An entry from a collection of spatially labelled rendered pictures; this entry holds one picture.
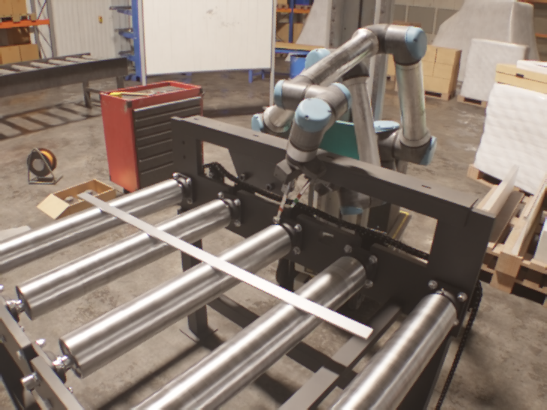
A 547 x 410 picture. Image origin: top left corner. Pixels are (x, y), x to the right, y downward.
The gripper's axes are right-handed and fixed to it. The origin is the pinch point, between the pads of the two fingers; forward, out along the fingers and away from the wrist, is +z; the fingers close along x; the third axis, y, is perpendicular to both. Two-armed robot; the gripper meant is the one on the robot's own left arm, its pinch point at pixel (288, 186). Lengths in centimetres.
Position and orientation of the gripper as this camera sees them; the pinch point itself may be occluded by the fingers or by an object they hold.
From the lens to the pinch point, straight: 136.5
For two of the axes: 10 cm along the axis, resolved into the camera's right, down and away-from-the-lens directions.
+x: -7.1, 4.9, -5.1
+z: -2.0, 5.6, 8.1
